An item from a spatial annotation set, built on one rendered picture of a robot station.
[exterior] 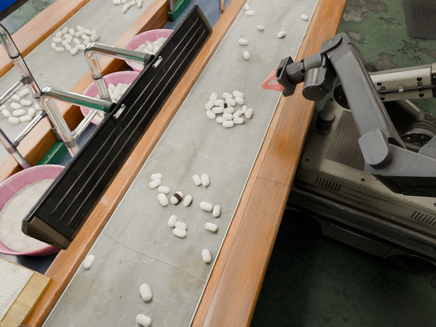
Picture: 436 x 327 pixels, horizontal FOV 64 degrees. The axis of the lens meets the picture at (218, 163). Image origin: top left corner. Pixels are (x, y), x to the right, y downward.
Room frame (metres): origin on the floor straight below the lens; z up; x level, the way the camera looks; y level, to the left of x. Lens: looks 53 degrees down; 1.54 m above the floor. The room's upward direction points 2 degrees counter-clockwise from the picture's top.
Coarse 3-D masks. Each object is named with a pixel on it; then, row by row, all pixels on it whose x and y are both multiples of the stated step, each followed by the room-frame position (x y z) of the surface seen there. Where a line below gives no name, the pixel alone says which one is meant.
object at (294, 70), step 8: (288, 56) 0.81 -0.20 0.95; (288, 64) 0.79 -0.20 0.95; (296, 64) 0.75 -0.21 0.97; (288, 72) 0.75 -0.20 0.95; (296, 72) 0.74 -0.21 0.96; (304, 72) 0.73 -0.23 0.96; (280, 80) 0.72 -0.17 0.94; (288, 80) 0.74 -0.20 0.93; (296, 80) 0.73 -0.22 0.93; (288, 88) 0.72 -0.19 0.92
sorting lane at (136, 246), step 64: (256, 0) 1.53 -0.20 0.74; (256, 64) 1.06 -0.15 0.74; (192, 128) 0.75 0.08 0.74; (256, 128) 0.74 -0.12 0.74; (128, 192) 0.52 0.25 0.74; (192, 192) 0.51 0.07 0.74; (128, 256) 0.33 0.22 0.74; (192, 256) 0.33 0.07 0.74; (64, 320) 0.19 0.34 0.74; (128, 320) 0.19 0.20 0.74; (192, 320) 0.18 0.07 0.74
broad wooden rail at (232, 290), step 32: (320, 0) 1.49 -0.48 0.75; (320, 32) 1.22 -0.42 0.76; (288, 96) 0.86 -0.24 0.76; (288, 128) 0.71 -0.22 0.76; (256, 160) 0.61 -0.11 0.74; (288, 160) 0.59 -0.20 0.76; (256, 192) 0.49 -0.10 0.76; (288, 192) 0.49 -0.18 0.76; (256, 224) 0.40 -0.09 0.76; (224, 256) 0.32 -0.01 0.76; (256, 256) 0.31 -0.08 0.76; (224, 288) 0.24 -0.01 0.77; (256, 288) 0.24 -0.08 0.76; (224, 320) 0.18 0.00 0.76
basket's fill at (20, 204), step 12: (48, 180) 0.57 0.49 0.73; (24, 192) 0.54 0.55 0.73; (36, 192) 0.53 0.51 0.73; (12, 204) 0.50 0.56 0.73; (24, 204) 0.50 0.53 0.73; (0, 216) 0.46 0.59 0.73; (12, 216) 0.46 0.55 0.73; (24, 216) 0.46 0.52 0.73; (0, 228) 0.43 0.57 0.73; (12, 228) 0.42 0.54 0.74; (12, 240) 0.39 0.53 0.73; (24, 240) 0.39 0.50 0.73; (36, 240) 0.39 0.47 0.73
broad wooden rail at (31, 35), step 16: (64, 0) 1.53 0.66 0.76; (80, 0) 1.53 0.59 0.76; (48, 16) 1.40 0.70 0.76; (64, 16) 1.40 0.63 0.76; (16, 32) 1.28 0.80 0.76; (32, 32) 1.28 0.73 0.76; (48, 32) 1.29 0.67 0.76; (0, 48) 1.18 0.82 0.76; (32, 48) 1.20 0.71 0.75; (0, 64) 1.08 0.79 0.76
